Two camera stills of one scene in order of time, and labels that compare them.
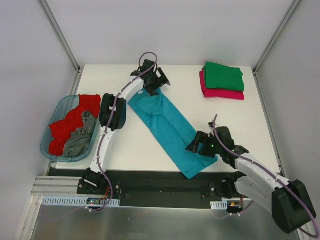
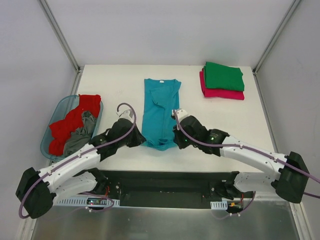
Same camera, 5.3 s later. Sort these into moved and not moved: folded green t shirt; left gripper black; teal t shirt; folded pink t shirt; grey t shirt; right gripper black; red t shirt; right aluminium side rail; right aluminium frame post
Moved: right gripper black; teal t shirt; left gripper black
Not moved: right aluminium frame post; red t shirt; right aluminium side rail; folded pink t shirt; folded green t shirt; grey t shirt
